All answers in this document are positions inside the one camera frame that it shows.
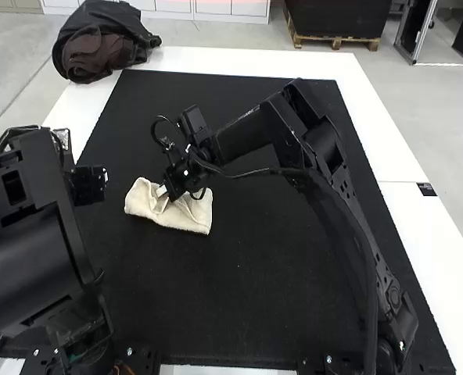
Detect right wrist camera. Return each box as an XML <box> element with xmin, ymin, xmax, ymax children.
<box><xmin>176</xmin><ymin>104</ymin><xmax>212</xmax><ymax>145</ymax></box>

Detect wooden pallet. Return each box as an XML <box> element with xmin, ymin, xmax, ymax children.
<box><xmin>282</xmin><ymin>3</ymin><xmax>382</xmax><ymax>52</ymax></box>

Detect black flight case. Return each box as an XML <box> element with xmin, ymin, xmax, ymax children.
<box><xmin>392</xmin><ymin>0</ymin><xmax>440</xmax><ymax>66</ymax></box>

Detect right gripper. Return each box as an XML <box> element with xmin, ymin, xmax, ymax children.
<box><xmin>156</xmin><ymin>145</ymin><xmax>214</xmax><ymax>202</ymax></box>

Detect black mat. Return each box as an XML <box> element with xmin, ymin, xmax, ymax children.
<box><xmin>0</xmin><ymin>69</ymin><xmax>458</xmax><ymax>371</ymax></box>

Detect white cupboard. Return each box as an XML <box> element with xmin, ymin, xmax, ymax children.
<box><xmin>39</xmin><ymin>0</ymin><xmax>272</xmax><ymax>25</ymax></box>

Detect pale towel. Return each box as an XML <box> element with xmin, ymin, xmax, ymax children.
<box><xmin>124</xmin><ymin>176</ymin><xmax>214</xmax><ymax>236</ymax></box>

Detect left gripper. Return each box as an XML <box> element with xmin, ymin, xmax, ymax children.
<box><xmin>64</xmin><ymin>165</ymin><xmax>110</xmax><ymax>207</ymax></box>

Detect black crate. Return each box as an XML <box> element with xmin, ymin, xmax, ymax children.
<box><xmin>285</xmin><ymin>0</ymin><xmax>393</xmax><ymax>38</ymax></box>

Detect black bag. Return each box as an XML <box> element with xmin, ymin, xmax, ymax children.
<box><xmin>51</xmin><ymin>0</ymin><xmax>163</xmax><ymax>85</ymax></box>

